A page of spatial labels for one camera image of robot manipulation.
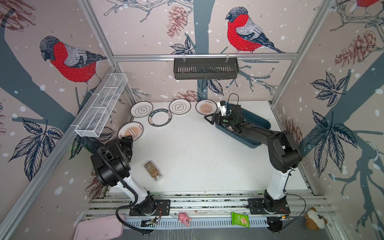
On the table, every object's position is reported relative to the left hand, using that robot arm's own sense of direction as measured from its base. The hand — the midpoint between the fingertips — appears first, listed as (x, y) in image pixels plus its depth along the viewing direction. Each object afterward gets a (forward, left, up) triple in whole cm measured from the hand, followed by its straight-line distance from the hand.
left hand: (130, 137), depth 94 cm
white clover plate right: (+32, -30, -4) cm, 44 cm away
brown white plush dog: (-45, -97, -3) cm, 107 cm away
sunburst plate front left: (+11, +2, -6) cm, 13 cm away
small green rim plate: (+21, -15, -5) cm, 26 cm away
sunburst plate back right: (+31, -52, -5) cm, 61 cm away
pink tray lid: (-46, 0, -3) cm, 46 cm away
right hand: (+7, -51, +10) cm, 52 cm away
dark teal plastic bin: (+17, -83, -1) cm, 84 cm away
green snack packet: (-44, -64, -4) cm, 77 cm away
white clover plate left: (+30, +1, -5) cm, 31 cm away
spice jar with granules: (-21, -19, -1) cm, 28 cm away
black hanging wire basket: (+42, -50, +24) cm, 70 cm away
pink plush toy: (-43, -36, -2) cm, 56 cm away
